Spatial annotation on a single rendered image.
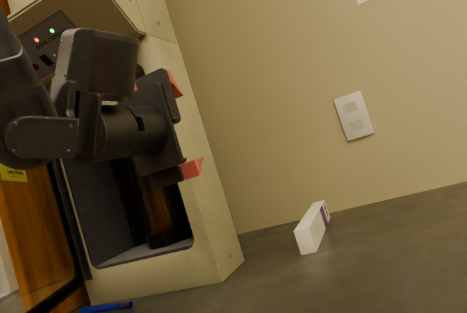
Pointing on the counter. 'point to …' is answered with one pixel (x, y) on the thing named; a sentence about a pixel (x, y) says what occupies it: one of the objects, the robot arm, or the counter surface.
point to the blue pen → (106, 307)
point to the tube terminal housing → (178, 279)
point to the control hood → (83, 5)
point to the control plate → (60, 25)
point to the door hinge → (71, 220)
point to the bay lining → (105, 207)
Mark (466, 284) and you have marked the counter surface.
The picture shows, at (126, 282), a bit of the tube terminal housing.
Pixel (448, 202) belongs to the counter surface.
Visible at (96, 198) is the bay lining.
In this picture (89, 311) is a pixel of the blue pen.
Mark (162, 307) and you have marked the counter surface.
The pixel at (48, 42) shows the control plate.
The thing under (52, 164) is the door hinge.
